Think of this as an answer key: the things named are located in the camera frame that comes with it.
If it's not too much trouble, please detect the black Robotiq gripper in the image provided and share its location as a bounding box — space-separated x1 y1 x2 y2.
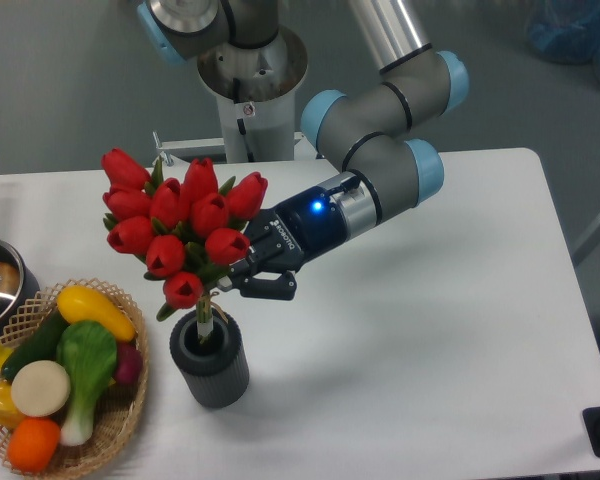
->
227 185 349 301

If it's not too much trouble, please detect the red tulip bouquet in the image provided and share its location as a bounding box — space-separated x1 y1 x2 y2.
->
101 148 268 345

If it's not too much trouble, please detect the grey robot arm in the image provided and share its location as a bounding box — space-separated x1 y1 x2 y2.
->
137 1 469 300

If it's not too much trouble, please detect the dark grey ribbed vase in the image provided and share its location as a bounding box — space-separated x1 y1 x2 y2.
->
169 309 250 409

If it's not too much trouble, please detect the purple red radish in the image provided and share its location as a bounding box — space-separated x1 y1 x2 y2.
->
113 343 143 385

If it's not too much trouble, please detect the green bok choy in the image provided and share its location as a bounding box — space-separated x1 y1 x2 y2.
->
56 320 117 447

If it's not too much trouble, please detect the yellow squash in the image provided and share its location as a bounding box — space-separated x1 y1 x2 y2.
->
56 285 136 342

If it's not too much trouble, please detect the woven wicker basket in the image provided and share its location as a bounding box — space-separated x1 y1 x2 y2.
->
0 279 149 479

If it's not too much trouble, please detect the dark green cucumber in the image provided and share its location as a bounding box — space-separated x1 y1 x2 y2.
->
1 310 69 382

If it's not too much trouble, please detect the round beige bun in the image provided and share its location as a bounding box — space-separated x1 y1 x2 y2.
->
11 360 71 417

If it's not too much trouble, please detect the orange fruit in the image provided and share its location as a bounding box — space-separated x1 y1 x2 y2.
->
7 417 60 473

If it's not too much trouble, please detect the yellow bell pepper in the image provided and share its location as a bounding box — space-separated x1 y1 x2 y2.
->
0 380 26 430

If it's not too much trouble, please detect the blue plastic bag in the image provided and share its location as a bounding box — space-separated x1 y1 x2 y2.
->
524 1 600 82

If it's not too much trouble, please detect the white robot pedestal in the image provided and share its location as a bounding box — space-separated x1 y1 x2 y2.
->
151 27 331 168

